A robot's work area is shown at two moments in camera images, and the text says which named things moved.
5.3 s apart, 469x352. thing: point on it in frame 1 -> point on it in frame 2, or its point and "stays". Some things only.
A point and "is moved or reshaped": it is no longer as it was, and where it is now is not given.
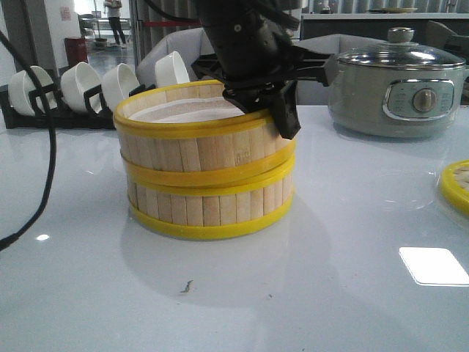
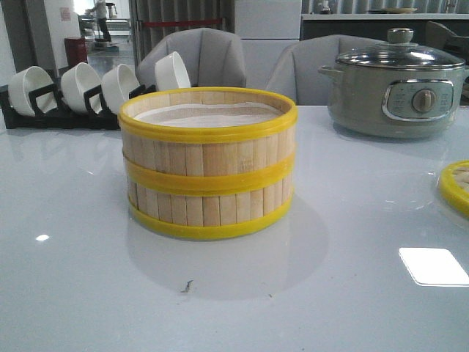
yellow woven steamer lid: (454, 186) stays
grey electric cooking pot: (397, 102) stays
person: (113, 9) -> (100, 11)
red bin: (76, 50) stays
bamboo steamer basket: (190, 133) is moved or reshaped
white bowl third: (117, 83) stays
